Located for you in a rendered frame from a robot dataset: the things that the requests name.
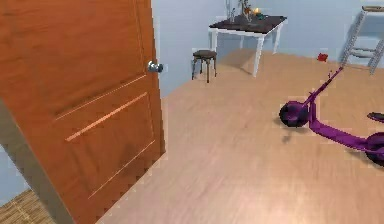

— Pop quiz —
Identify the dark round wooden stool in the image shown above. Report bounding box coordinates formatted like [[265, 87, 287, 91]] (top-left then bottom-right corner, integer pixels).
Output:
[[191, 49, 218, 84]]

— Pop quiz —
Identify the silver round door knob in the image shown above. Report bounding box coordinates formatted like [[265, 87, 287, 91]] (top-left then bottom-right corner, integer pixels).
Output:
[[147, 60, 164, 74]]

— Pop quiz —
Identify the white table with dark top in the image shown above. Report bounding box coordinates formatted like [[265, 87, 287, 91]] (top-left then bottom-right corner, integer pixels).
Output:
[[208, 14, 288, 78]]

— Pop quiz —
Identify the clear glass vase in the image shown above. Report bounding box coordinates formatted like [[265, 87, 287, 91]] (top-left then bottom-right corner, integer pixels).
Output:
[[225, 0, 237, 24]]

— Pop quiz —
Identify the brown wooden room door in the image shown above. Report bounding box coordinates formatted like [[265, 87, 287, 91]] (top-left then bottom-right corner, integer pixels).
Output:
[[0, 0, 167, 224]]

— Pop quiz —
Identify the purple scooter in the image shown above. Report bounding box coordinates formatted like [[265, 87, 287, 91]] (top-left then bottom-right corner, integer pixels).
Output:
[[278, 66, 384, 168]]

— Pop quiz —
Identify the grey ladder shelf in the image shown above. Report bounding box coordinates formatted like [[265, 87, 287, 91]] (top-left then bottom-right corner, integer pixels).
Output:
[[339, 4, 384, 76]]

